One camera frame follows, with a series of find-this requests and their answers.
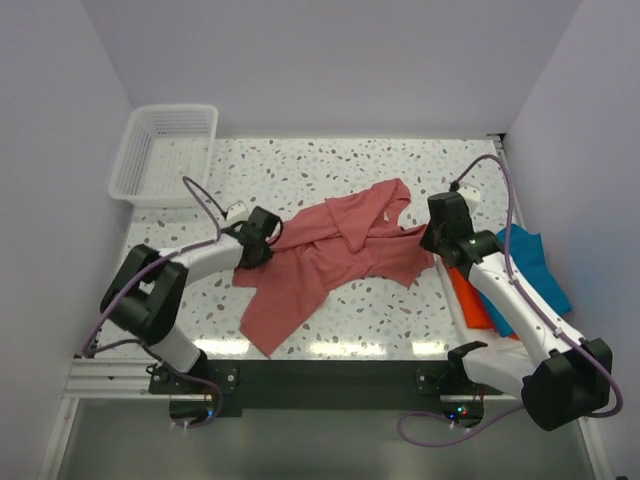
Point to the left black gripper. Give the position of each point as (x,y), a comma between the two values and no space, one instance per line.
(266,256)

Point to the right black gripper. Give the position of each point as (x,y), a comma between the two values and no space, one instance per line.
(426,241)

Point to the salmon pink t shirt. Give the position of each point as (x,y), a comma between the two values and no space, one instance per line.
(324,247)

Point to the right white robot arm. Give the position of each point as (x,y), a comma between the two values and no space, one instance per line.
(557,374)

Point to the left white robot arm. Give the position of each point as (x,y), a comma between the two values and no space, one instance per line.
(145,295)

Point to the blue folded t shirt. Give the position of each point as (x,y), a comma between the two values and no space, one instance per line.
(527,252)

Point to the orange folded t shirt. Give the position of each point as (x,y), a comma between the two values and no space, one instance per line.
(475,314)

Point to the white plastic laundry basket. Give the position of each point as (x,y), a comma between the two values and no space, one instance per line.
(161,145)

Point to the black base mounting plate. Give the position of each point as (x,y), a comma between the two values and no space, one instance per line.
(228,388)

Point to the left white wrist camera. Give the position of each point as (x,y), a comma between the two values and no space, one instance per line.
(237,212)

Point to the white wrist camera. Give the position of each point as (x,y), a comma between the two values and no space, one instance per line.
(237,212)
(471,195)

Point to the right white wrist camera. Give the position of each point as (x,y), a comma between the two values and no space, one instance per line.
(471,195)

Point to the aluminium frame rail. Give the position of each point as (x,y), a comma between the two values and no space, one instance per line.
(110,378)

